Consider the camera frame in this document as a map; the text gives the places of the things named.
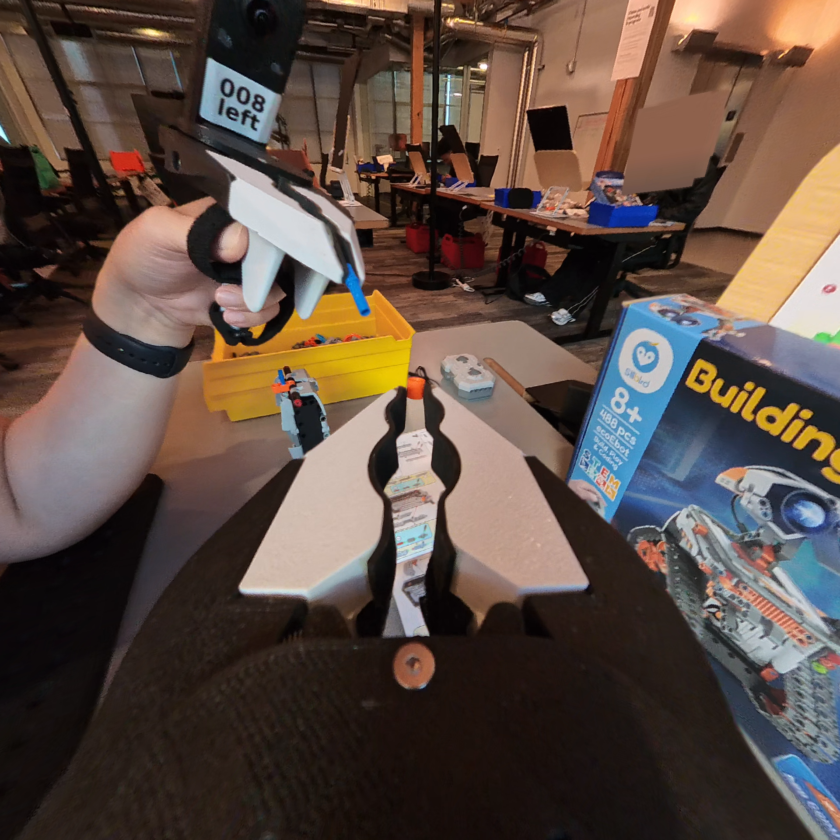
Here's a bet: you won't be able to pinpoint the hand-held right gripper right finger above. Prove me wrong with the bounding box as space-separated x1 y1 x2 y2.
423 382 592 637

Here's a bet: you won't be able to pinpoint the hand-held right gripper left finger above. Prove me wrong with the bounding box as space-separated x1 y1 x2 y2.
238 386 409 639

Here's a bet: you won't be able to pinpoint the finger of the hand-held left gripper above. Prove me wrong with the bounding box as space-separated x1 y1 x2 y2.
206 150 366 320
228 184 347 314

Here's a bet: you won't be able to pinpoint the blue toy connector pin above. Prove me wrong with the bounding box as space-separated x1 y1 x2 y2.
343 262 372 318

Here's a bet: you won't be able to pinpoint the person's left forearm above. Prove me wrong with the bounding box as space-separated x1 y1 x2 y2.
0 335 198 565

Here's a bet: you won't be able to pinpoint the grey desk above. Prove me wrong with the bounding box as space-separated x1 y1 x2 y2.
105 319 599 697

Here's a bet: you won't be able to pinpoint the long wood-edged desk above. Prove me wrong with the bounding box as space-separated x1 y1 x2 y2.
390 182 688 342

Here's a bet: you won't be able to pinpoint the person's left hand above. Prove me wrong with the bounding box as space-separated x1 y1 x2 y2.
88 197 290 350

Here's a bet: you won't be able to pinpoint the open instruction booklet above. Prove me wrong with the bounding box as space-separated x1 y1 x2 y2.
384 427 437 637

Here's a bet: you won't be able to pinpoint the pile of toy building parts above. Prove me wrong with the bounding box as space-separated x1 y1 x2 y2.
226 331 378 358

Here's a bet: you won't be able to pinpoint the grey black toy robot module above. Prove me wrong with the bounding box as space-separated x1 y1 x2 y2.
271 367 331 460

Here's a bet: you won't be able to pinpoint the black floor stand pole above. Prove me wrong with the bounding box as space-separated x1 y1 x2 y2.
411 0 455 291

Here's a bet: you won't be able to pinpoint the yellow plastic bin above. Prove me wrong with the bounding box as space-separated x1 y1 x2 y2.
202 290 416 422

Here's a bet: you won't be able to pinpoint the grey remote controller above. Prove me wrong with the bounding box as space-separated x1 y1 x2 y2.
440 353 497 401

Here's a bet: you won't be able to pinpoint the black wrist band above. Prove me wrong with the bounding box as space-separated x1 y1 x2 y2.
82 314 196 379

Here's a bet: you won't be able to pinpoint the blue robot kit box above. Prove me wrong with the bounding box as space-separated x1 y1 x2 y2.
566 294 840 840

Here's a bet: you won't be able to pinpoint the person's dark trousers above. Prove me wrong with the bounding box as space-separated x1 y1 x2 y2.
0 472 165 840

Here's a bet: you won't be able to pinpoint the white paper notice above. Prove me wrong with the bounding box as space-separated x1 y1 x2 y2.
610 0 659 83

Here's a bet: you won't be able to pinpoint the wooden board with instruction poster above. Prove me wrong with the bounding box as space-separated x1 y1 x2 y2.
715 141 840 345

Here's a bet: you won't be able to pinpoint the wooden post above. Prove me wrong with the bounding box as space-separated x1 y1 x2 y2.
594 0 678 177

